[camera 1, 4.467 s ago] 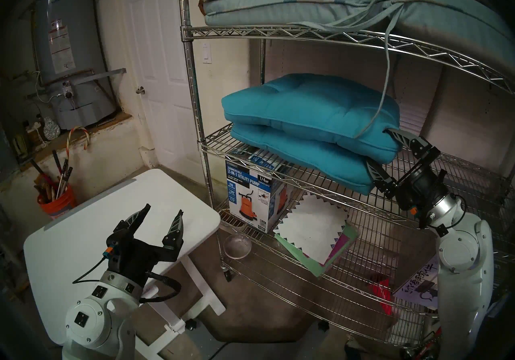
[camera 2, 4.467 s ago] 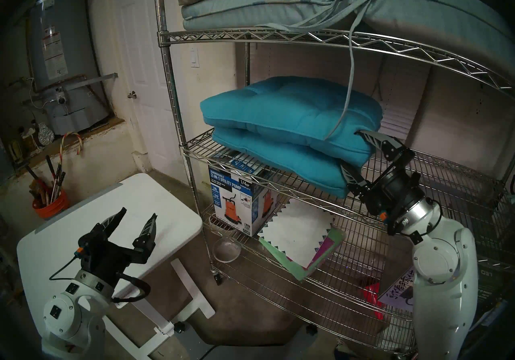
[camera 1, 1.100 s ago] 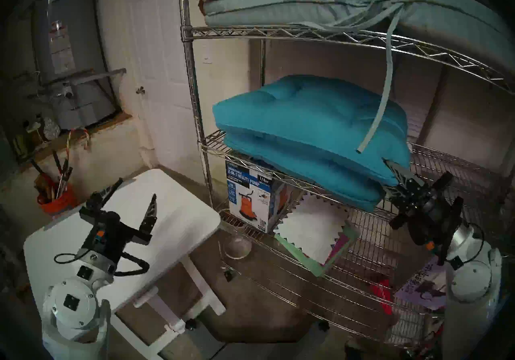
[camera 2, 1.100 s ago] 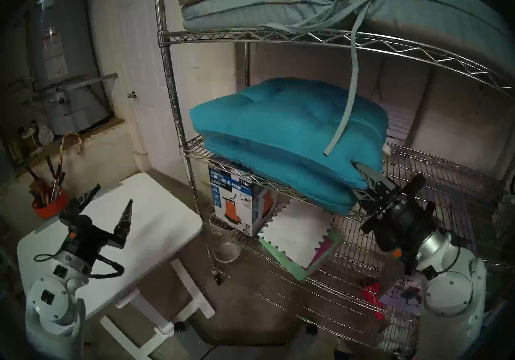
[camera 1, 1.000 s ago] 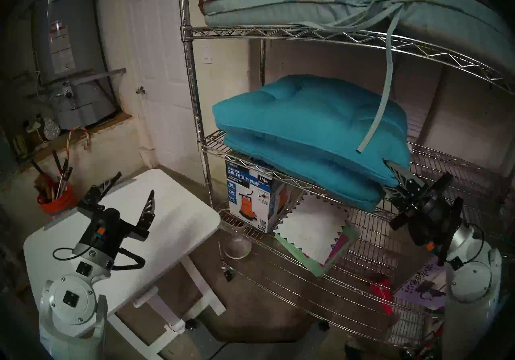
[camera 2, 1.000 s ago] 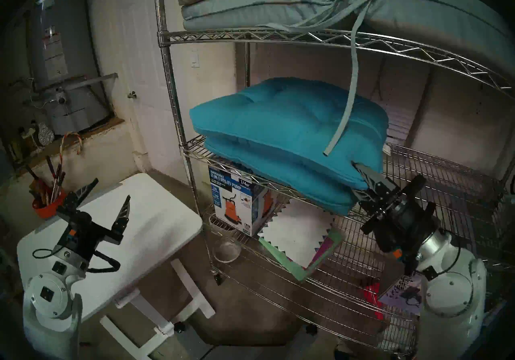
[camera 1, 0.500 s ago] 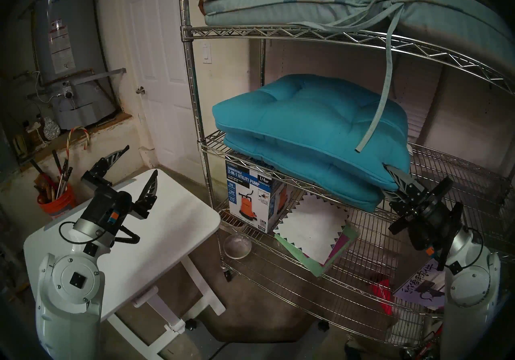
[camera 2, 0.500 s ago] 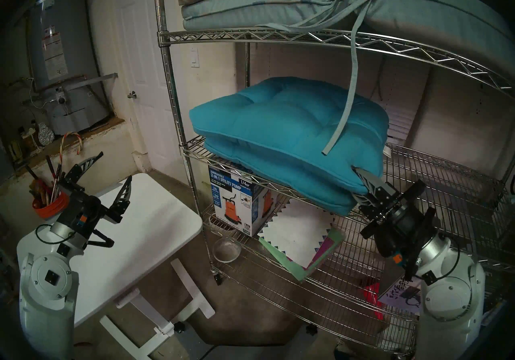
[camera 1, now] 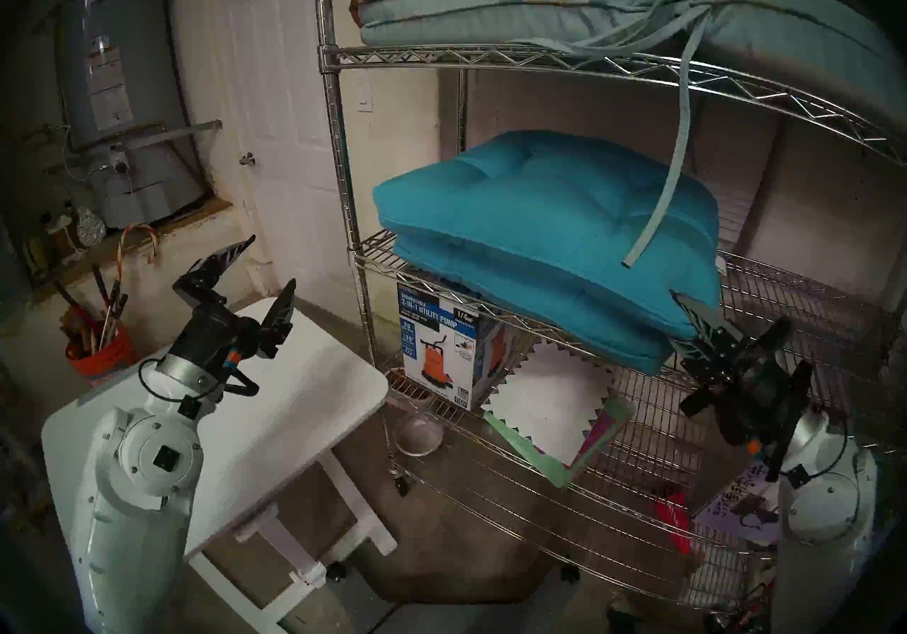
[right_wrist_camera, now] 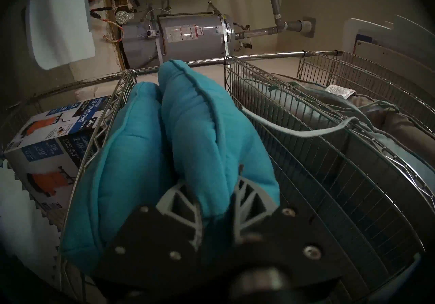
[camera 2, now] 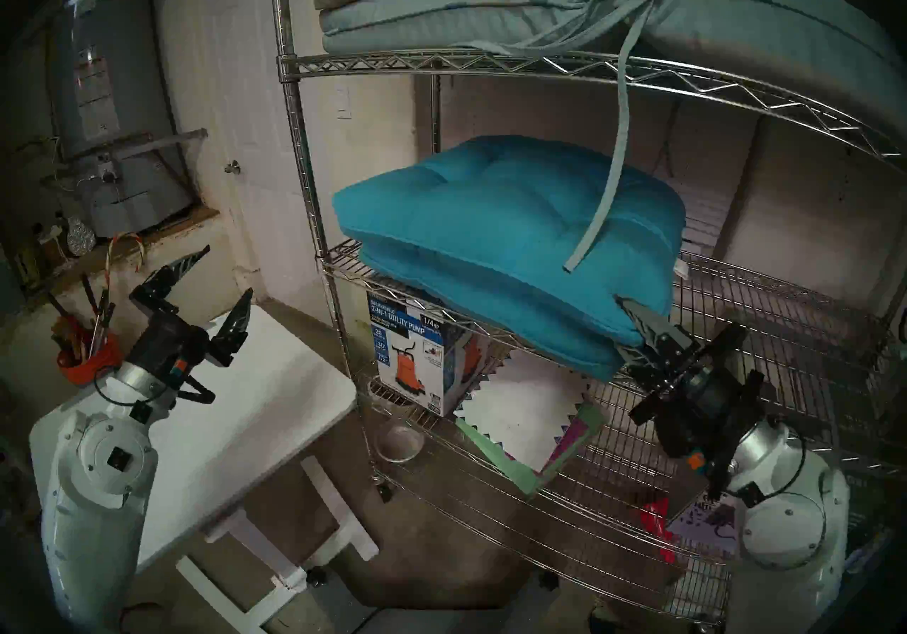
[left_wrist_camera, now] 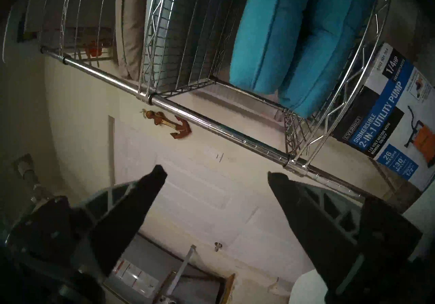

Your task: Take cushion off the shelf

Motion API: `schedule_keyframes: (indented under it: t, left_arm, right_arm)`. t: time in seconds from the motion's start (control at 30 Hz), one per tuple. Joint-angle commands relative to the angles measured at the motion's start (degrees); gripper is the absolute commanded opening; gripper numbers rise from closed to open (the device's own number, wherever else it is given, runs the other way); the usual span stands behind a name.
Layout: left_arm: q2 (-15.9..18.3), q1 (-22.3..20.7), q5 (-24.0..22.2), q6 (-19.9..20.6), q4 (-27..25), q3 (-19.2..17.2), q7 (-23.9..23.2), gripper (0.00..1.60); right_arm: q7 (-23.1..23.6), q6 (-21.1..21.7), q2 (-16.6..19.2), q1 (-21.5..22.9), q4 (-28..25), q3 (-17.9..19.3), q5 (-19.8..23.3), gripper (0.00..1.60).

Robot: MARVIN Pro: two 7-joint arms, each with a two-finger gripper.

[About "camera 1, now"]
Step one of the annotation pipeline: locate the dark handled screwdriver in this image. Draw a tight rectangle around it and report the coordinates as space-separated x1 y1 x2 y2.
105 278 130 350

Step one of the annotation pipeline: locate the white folding table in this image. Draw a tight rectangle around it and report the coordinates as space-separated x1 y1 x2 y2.
41 296 399 634

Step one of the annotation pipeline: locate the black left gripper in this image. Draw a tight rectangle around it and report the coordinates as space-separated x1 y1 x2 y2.
170 236 298 387

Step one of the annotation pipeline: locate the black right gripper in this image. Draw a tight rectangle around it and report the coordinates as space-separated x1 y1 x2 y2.
670 291 794 449

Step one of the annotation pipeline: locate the white zigzag paper stack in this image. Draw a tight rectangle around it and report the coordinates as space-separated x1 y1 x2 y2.
482 392 635 488

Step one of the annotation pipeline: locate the chrome wire shelf rack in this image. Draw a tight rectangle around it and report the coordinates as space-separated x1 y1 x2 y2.
312 0 907 612

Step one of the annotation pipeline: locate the teal tufted seat cushion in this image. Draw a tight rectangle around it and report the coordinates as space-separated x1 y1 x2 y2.
372 129 723 343
393 232 677 377

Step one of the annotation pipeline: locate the white panel door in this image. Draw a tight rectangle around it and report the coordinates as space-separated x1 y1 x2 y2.
213 0 362 325

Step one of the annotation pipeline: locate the crumpled silver foil piece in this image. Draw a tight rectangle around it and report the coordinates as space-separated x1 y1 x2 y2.
74 206 107 247

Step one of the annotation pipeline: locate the light blue cushion with ties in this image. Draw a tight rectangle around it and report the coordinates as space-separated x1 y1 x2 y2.
356 0 907 270

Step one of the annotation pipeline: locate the pink paper sheet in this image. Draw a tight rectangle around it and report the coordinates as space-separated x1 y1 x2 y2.
573 395 626 465

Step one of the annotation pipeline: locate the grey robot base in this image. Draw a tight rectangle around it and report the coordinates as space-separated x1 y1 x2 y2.
322 560 617 634

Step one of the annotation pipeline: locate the striped candy cane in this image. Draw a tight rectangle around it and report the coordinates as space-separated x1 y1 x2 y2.
116 223 159 279

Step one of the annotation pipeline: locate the blue utility pump box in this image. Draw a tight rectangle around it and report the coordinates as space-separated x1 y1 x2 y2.
397 282 529 414

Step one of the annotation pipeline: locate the metal heater strap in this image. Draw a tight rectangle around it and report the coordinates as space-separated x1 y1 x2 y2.
124 119 224 153

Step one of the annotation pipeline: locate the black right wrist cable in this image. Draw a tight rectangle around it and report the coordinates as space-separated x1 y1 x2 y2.
765 360 814 483

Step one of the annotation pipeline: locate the LED lamp box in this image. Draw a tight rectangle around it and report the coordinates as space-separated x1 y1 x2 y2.
694 466 780 548

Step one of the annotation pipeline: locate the clear glass bowl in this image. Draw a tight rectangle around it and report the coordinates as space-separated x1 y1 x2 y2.
395 409 445 458

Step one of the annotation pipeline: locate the white zigzag edged paper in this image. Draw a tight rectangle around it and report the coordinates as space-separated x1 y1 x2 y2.
485 341 616 467

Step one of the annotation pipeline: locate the grey water heater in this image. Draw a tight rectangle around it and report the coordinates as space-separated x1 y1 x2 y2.
57 0 213 229

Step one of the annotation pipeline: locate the orange plastic bucket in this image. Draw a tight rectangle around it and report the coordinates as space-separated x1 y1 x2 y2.
65 324 135 385

